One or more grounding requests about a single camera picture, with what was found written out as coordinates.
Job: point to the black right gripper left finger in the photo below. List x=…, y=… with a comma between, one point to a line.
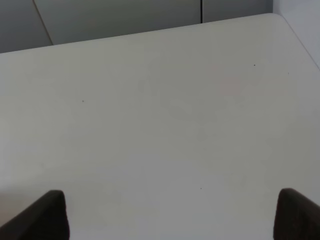
x=45, y=219

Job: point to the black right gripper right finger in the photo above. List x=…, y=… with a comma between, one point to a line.
x=296, y=217

